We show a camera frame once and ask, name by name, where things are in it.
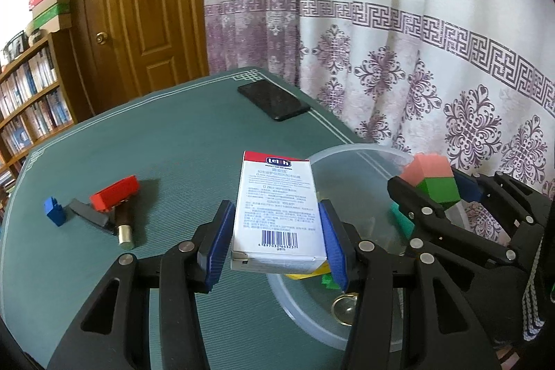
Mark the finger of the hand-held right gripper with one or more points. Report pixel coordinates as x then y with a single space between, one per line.
405 196
470 187

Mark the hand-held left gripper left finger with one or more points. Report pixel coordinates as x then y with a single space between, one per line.
217 253

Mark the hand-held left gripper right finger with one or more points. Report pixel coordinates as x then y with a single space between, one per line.
336 253

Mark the green and pink block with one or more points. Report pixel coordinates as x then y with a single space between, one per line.
440 190

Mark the yellow toy brick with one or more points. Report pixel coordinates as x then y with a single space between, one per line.
303 276

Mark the clear plastic bowl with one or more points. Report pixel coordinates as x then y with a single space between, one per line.
360 188

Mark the white carton box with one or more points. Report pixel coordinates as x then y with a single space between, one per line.
277 214

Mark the brown and gold lipstick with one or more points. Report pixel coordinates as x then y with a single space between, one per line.
123 229

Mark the red block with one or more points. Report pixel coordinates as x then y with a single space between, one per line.
115 194

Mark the dark grey block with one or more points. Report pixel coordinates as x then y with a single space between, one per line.
89 215

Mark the small blue block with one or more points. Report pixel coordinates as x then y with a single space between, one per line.
54 214

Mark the green covered desktop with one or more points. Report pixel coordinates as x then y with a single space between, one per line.
173 144

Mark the small round metal cap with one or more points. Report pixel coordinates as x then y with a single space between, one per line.
344 307

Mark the black smartphone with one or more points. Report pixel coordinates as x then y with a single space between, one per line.
273 99

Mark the wooden bookshelf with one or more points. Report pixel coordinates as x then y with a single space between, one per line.
65 62

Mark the brass door knob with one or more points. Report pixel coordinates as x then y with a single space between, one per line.
102 37

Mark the rows of shelved books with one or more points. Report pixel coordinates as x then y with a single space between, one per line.
30 92

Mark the brown wooden door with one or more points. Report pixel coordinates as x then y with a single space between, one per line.
143 6

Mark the green storage box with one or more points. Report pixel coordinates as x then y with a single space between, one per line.
50 16

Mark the beige storage box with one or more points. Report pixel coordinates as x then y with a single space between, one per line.
50 3

